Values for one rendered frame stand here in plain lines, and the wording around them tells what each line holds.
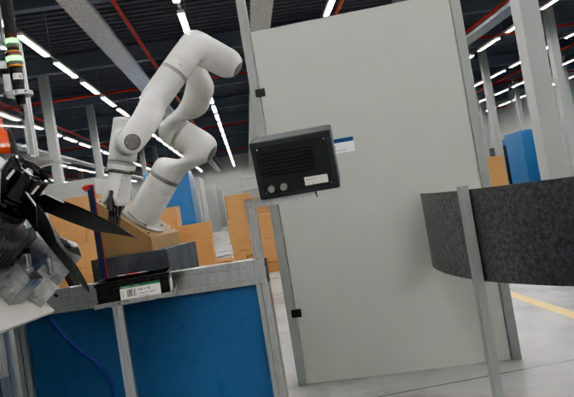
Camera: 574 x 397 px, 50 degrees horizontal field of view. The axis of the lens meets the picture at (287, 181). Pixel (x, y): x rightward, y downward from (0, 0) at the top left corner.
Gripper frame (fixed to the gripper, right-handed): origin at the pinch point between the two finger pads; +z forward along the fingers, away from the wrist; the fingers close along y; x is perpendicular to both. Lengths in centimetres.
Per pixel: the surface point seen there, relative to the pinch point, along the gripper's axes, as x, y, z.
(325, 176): 60, -17, -22
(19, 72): -27, 16, -40
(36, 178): -11.9, 25.6, -11.2
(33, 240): -14.8, 17.7, 6.3
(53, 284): -6.0, 20.4, 16.8
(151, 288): 15.1, 2.0, 17.4
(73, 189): -488, -941, 59
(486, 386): 141, -128, 66
